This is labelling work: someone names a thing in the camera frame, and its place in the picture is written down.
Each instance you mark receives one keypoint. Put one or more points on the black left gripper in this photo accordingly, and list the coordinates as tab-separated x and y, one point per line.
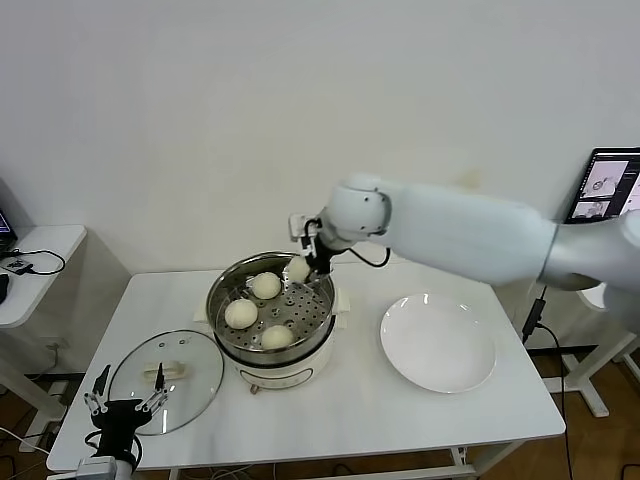
120	425

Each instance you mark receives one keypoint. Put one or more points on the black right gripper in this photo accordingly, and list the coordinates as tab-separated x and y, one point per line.
324	255

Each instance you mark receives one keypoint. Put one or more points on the white steamed baozi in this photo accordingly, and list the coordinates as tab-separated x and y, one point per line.
299	269
277	337
266	286
241	314

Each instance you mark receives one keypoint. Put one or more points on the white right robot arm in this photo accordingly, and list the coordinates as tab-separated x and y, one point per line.
450	230

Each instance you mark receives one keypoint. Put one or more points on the stainless steel steamer basket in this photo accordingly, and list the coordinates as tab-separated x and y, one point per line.
310	310

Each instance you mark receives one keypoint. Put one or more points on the white power strip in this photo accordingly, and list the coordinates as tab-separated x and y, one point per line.
59	389

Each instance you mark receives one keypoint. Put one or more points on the cream electric cooker pot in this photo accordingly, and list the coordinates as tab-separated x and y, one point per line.
280	372

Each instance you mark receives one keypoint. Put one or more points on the white round plate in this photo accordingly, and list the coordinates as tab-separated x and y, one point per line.
435	345

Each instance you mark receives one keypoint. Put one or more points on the white side table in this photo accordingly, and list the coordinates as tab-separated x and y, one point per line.
50	250
597	402

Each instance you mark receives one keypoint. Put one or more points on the small flat black device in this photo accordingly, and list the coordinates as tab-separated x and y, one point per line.
17	266

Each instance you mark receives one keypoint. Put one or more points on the black open laptop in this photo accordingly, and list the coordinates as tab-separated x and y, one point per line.
5	240

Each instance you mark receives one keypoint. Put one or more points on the grey open laptop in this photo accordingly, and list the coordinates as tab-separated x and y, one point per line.
605	175

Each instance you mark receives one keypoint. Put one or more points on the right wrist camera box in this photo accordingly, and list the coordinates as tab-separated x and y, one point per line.
299	226

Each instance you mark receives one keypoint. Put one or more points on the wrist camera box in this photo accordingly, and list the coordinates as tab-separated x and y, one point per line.
299	226
102	469

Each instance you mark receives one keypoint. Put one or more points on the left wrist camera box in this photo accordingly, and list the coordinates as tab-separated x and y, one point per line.
102	469

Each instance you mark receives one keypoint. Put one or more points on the white table leg frame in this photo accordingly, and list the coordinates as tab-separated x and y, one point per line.
375	474

